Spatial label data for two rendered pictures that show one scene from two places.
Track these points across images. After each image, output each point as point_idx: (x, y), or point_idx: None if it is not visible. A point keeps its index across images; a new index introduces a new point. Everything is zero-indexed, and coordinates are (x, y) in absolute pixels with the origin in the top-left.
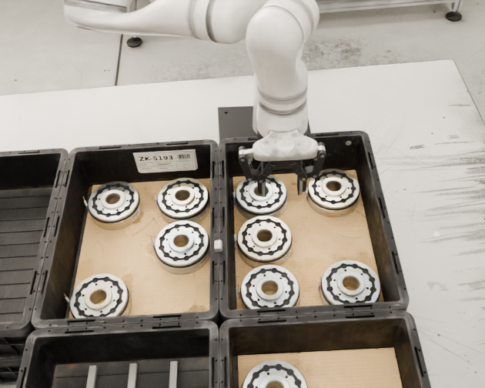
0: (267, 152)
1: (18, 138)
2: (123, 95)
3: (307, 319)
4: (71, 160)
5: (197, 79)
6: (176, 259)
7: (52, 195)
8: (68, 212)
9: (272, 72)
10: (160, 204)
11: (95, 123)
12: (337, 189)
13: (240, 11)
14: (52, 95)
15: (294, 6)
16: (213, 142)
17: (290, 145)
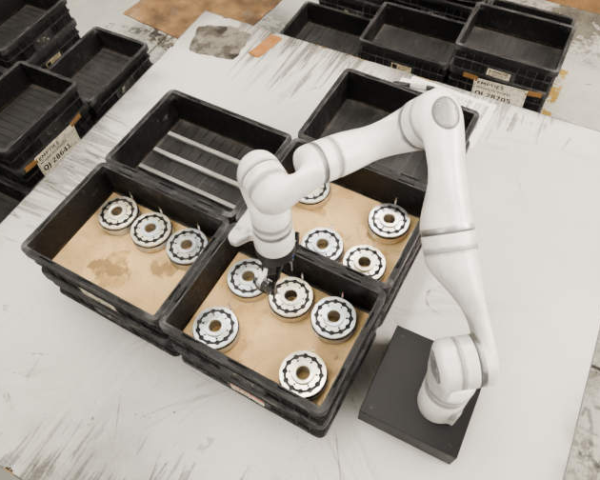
0: (247, 210)
1: (550, 215)
2: (582, 315)
3: (195, 263)
4: (424, 189)
5: (582, 397)
6: (310, 236)
7: (393, 170)
8: (379, 181)
9: None
10: (365, 246)
11: (546, 276)
12: None
13: (298, 163)
14: None
15: (255, 173)
16: (386, 286)
17: (241, 223)
